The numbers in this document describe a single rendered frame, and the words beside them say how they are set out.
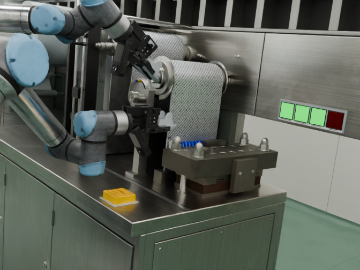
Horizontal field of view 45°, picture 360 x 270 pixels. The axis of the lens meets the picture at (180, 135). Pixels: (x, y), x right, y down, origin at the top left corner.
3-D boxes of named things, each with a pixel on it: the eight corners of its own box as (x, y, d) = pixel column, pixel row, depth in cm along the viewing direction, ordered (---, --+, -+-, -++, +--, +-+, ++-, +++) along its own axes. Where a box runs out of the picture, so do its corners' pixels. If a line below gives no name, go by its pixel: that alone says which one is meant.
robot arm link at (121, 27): (111, 29, 127) (97, 29, 133) (120, 41, 130) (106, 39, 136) (126, 11, 129) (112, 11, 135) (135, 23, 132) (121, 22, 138)
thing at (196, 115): (165, 147, 149) (171, 93, 146) (214, 143, 164) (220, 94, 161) (166, 147, 149) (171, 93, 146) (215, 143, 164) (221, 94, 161)
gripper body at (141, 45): (159, 48, 139) (137, 19, 132) (143, 68, 137) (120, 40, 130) (145, 46, 145) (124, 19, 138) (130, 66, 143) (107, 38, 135)
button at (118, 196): (102, 197, 129) (103, 190, 128) (122, 195, 133) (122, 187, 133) (114, 205, 124) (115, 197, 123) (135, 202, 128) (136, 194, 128)
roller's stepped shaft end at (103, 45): (92, 49, 160) (93, 40, 159) (107, 51, 164) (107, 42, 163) (97, 50, 158) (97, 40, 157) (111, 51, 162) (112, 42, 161)
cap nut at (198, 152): (189, 155, 137) (190, 141, 136) (197, 154, 139) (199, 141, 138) (197, 158, 134) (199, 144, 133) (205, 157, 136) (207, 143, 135)
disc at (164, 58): (145, 96, 156) (149, 54, 153) (147, 96, 156) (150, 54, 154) (171, 102, 145) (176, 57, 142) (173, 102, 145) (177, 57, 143)
